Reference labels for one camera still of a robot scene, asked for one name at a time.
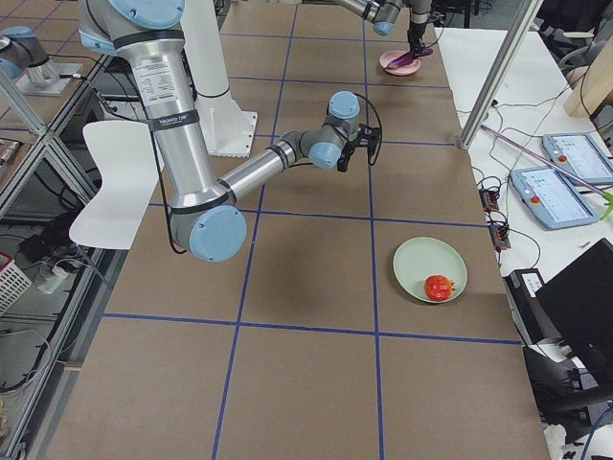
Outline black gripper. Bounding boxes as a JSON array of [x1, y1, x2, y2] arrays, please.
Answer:
[[407, 13, 432, 57], [336, 124, 382, 173]]

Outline purple eggplant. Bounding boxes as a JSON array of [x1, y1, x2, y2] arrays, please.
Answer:
[[385, 47, 433, 70]]

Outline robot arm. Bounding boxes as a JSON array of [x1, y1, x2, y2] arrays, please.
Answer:
[[79, 1, 382, 263], [333, 0, 431, 58]]

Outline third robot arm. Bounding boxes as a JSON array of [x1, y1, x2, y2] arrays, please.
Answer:
[[1, 26, 79, 96]]

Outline pink plate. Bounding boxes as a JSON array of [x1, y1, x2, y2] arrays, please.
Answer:
[[379, 50, 421, 77]]

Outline green plate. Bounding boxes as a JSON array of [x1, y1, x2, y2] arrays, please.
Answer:
[[393, 237, 467, 304]]

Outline near teach pendant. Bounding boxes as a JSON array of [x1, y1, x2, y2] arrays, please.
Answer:
[[510, 167, 598, 230]]

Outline teach pendant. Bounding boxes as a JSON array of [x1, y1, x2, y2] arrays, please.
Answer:
[[541, 133, 612, 185], [510, 167, 598, 230]]

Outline far teach pendant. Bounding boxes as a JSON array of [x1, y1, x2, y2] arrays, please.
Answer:
[[541, 133, 612, 185]]

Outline pink reacher stick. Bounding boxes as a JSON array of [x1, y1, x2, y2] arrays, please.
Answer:
[[480, 125, 612, 219]]

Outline black laptop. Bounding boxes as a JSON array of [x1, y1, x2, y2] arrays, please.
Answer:
[[536, 238, 612, 384]]

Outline white plastic basket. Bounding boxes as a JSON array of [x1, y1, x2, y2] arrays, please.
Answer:
[[0, 252, 32, 314]]

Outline aluminium frame post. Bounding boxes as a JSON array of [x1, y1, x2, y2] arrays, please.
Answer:
[[457, 0, 543, 150]]

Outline white pedestal column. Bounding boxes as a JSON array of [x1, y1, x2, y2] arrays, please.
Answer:
[[181, 0, 258, 157]]

